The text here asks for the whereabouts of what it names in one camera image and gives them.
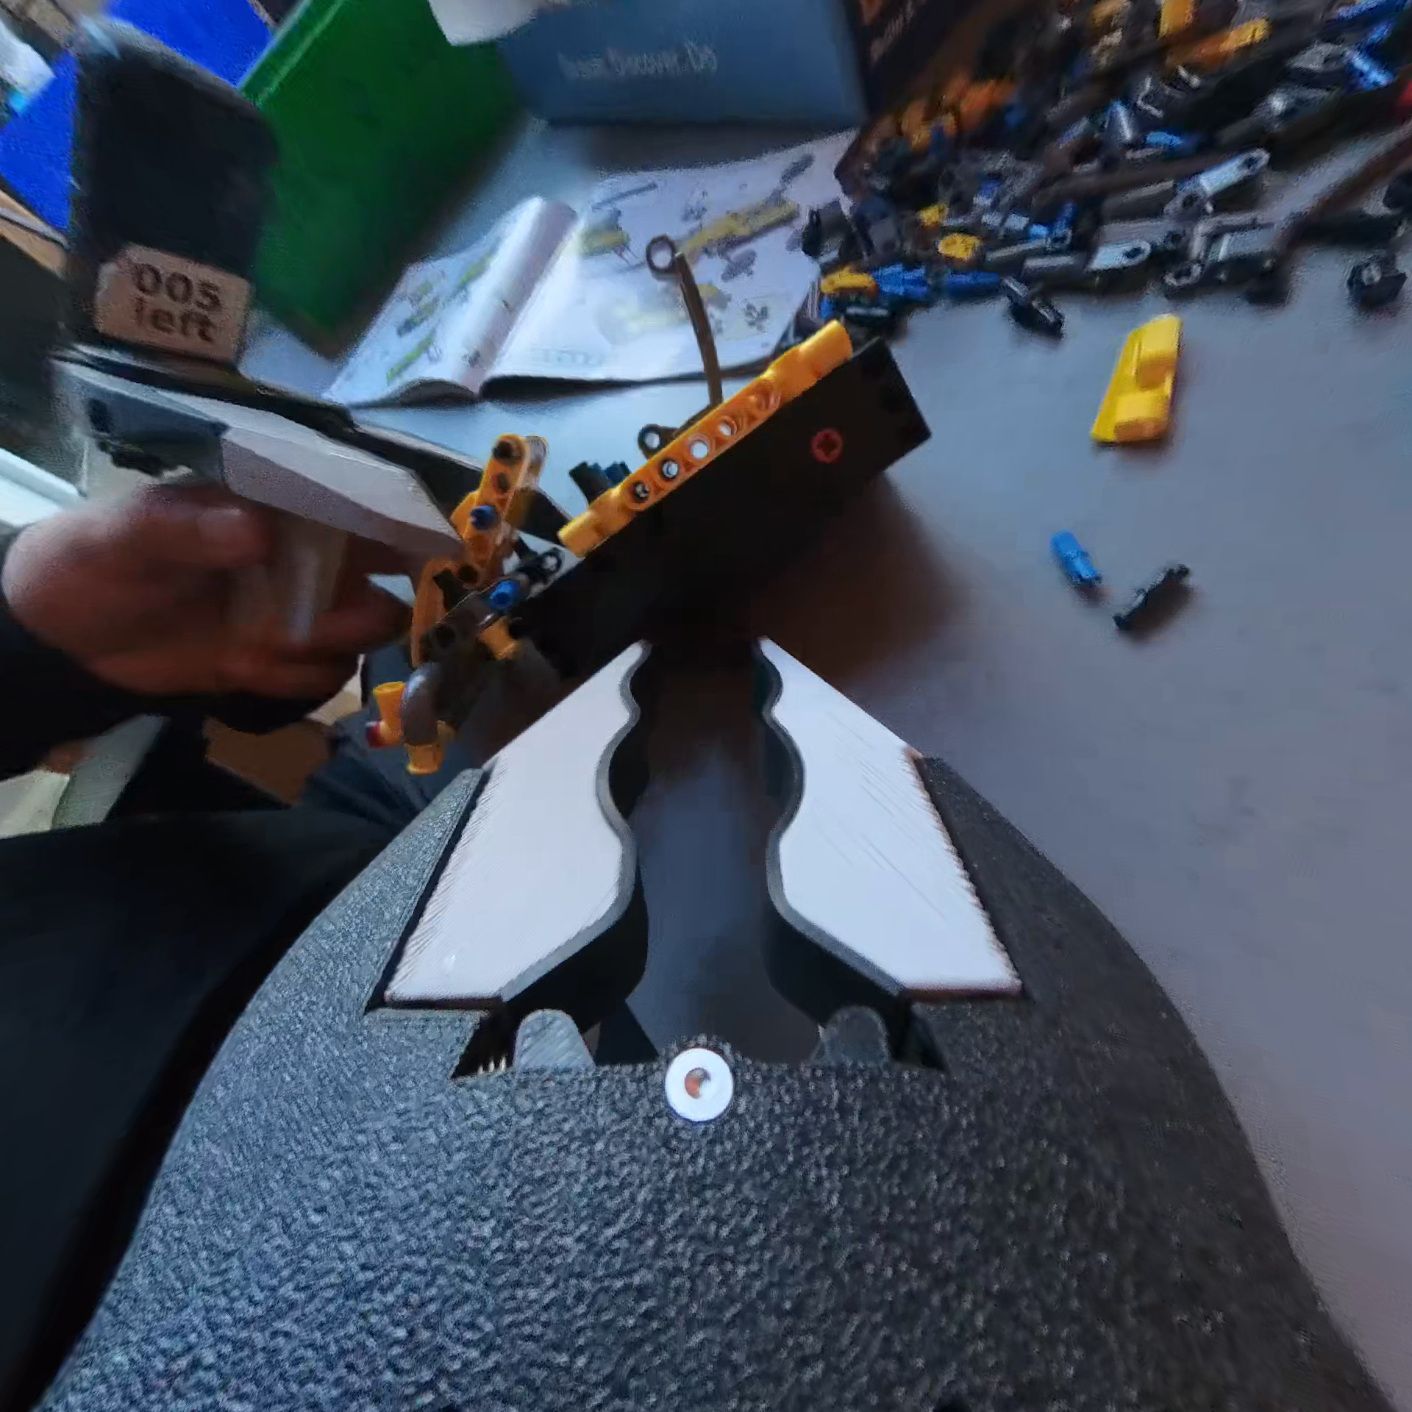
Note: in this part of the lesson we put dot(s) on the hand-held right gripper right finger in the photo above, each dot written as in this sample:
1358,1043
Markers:
894,871

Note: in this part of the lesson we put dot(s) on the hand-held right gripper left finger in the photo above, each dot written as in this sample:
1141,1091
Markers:
519,871

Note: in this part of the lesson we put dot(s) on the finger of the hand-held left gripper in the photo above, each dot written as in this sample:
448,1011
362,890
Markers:
398,436
332,475

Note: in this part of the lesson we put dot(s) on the yellow grey toy vehicle model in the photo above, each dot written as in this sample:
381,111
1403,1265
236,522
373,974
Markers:
773,463

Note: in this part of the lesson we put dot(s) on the person's left hand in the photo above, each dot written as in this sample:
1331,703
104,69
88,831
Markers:
144,596

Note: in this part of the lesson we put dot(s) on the blue plastic bin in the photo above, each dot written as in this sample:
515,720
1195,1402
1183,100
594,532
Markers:
33,155

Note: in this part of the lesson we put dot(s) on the open instruction booklet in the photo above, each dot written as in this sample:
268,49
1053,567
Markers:
531,310

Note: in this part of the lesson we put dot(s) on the green plastic bin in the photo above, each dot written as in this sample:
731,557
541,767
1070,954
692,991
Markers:
376,143

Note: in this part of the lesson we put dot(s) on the blue pin piece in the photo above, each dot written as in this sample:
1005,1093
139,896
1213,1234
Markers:
1077,557

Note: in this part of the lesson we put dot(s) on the black pin piece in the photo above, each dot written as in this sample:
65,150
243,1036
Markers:
1154,596

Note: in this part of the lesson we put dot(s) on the person's black clothed body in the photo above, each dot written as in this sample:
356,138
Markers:
110,992

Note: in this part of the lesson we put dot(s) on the blue kit box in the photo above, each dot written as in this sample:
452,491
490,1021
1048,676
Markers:
663,66

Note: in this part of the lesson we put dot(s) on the yellow panel piece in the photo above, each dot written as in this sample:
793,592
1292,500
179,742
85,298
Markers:
1137,385

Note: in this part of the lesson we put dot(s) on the pile of small building parts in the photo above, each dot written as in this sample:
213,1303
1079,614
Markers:
1104,165

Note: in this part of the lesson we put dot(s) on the black bushing piece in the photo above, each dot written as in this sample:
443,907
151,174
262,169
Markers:
1378,281

